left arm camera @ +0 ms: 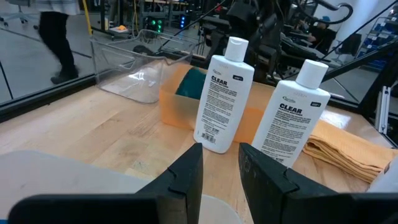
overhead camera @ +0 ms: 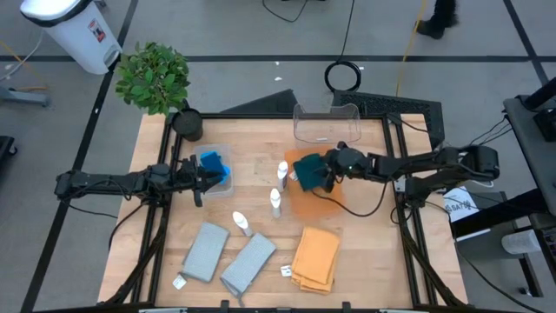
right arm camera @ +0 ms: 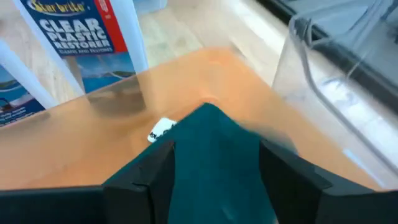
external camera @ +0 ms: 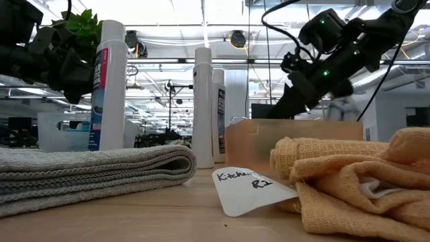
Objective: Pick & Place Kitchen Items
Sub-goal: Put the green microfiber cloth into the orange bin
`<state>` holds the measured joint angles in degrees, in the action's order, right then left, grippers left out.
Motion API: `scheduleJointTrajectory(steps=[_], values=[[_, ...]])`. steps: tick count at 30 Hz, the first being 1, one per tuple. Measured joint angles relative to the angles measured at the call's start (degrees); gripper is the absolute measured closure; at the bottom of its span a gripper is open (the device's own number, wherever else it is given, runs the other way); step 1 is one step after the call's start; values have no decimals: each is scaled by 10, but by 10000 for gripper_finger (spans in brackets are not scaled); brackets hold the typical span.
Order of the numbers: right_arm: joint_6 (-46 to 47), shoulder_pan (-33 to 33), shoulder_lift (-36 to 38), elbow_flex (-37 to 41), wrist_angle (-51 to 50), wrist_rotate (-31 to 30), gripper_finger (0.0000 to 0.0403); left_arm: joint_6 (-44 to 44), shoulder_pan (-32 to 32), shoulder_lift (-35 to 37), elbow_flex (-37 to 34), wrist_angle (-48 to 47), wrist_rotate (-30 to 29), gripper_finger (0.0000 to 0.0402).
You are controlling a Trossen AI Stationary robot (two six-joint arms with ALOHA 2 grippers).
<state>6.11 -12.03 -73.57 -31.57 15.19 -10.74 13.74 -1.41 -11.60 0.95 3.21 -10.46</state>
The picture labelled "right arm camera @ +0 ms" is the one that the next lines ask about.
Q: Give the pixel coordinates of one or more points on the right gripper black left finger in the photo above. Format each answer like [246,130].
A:
[77,205]

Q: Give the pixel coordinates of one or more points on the dark blue sponge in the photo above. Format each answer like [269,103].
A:
[217,174]

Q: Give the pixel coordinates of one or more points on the white handwritten label card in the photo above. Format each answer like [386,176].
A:
[161,128]

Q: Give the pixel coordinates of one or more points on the clear plastic bin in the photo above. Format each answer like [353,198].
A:
[326,93]

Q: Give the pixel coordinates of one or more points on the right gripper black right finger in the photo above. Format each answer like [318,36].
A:
[326,205]

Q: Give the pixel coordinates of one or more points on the white plastic restorer bottle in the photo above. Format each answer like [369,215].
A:
[12,102]
[77,31]

